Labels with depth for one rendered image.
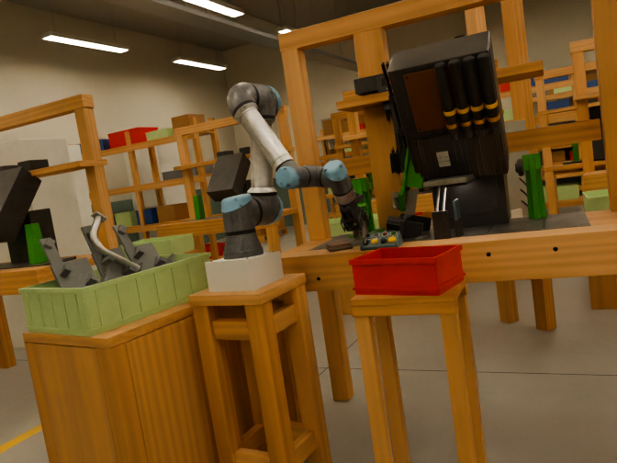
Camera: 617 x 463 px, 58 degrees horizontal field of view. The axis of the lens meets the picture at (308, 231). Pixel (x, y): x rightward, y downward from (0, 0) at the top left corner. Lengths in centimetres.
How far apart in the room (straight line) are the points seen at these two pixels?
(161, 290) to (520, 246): 133
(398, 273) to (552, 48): 1076
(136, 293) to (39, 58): 870
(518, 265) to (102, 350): 145
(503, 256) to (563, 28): 1050
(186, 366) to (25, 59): 864
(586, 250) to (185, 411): 154
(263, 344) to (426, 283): 60
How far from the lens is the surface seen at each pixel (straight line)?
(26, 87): 1028
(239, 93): 205
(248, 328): 197
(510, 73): 252
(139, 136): 832
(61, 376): 226
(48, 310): 223
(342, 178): 191
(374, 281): 184
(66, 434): 237
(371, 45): 278
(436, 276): 174
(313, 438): 229
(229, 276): 202
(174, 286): 226
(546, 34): 1239
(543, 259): 206
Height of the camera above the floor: 123
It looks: 6 degrees down
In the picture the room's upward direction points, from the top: 9 degrees counter-clockwise
